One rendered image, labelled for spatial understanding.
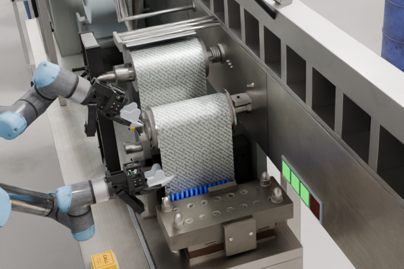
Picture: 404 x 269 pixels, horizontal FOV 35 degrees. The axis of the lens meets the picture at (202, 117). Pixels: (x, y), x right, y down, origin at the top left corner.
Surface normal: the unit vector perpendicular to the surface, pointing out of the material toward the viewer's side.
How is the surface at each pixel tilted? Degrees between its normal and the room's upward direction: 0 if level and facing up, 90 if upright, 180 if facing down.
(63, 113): 0
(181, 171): 90
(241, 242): 90
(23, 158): 0
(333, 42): 0
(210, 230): 90
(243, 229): 90
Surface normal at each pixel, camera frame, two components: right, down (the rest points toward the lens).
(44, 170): -0.07, -0.86
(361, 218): -0.95, 0.22
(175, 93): 0.31, 0.48
